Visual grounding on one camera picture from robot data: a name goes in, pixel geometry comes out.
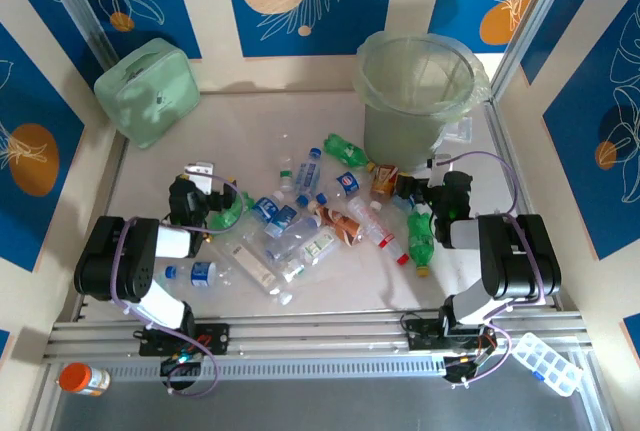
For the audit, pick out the orange lid pill bottle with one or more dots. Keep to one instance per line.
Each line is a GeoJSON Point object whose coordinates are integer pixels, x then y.
{"type": "Point", "coordinates": [82, 378]}

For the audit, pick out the clear bottle beige label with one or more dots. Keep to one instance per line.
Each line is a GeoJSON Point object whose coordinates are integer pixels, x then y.
{"type": "Point", "coordinates": [252, 266]}

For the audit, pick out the green bottle yellow cap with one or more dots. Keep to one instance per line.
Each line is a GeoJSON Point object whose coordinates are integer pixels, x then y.
{"type": "Point", "coordinates": [420, 241]}

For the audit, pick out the clear bottle white cap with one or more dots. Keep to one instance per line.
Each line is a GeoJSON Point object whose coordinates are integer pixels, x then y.
{"type": "Point", "coordinates": [295, 276]}

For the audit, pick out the crushed green plastic bottle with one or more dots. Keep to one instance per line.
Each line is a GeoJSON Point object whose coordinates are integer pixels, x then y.
{"type": "Point", "coordinates": [227, 216]}

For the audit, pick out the aluminium mounting rail frame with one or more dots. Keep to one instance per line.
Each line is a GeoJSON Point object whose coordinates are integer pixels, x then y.
{"type": "Point", "coordinates": [325, 336]}

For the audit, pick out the small clear plastic box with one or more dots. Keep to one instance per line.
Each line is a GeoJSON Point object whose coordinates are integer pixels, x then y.
{"type": "Point", "coordinates": [462, 129]}

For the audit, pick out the green bottle with lime label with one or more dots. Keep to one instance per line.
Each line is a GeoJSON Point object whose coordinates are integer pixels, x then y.
{"type": "Point", "coordinates": [345, 151]}

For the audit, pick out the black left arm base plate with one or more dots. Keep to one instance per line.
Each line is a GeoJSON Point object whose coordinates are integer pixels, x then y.
{"type": "Point", "coordinates": [215, 338]}

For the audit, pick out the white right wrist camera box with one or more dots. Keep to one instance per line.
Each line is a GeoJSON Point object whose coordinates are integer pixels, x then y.
{"type": "Point", "coordinates": [440, 171]}

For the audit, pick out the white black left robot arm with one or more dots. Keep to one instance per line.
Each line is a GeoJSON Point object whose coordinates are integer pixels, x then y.
{"type": "Point", "coordinates": [110, 261]}

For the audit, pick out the aluminium corner post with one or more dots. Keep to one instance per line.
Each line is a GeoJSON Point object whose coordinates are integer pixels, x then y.
{"type": "Point", "coordinates": [530, 26]}
{"type": "Point", "coordinates": [82, 6]}

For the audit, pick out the aluminium table side rail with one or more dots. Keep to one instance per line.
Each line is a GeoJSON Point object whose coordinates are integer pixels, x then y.
{"type": "Point", "coordinates": [114, 176]}
{"type": "Point", "coordinates": [504, 151]}

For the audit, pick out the bottle green white label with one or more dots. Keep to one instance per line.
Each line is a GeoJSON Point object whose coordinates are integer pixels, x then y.
{"type": "Point", "coordinates": [316, 245]}

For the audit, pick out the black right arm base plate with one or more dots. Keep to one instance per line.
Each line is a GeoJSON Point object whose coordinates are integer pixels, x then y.
{"type": "Point", "coordinates": [420, 336]}

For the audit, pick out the orange juice bottle red label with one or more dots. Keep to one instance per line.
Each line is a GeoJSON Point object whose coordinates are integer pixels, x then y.
{"type": "Point", "coordinates": [384, 177]}

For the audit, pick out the mint green zip pouch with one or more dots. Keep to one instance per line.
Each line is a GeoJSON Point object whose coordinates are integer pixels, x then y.
{"type": "Point", "coordinates": [147, 93]}

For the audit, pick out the clear compartment organiser box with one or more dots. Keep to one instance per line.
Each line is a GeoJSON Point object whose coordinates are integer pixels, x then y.
{"type": "Point", "coordinates": [545, 361]}

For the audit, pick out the clear unlabelled plastic bottle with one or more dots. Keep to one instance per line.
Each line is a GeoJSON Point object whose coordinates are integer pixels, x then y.
{"type": "Point", "coordinates": [286, 151]}

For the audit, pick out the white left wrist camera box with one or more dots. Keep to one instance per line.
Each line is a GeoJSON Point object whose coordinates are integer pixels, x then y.
{"type": "Point", "coordinates": [200, 173]}

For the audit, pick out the brown coffee drink bottle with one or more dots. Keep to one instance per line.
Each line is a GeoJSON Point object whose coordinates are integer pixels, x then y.
{"type": "Point", "coordinates": [342, 226]}

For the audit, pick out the small bottle green cap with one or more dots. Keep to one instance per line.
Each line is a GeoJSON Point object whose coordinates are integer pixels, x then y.
{"type": "Point", "coordinates": [286, 180]}

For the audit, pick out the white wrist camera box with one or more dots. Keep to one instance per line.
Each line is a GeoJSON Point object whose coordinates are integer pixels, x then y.
{"type": "Point", "coordinates": [440, 171]}
{"type": "Point", "coordinates": [200, 173]}

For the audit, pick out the blue label water bottle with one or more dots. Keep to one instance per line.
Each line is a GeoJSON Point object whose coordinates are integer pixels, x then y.
{"type": "Point", "coordinates": [200, 273]}

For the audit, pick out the bin with green liner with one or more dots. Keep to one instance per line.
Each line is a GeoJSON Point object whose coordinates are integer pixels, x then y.
{"type": "Point", "coordinates": [400, 141]}

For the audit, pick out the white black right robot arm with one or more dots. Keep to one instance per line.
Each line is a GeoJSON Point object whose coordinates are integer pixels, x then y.
{"type": "Point", "coordinates": [520, 261]}

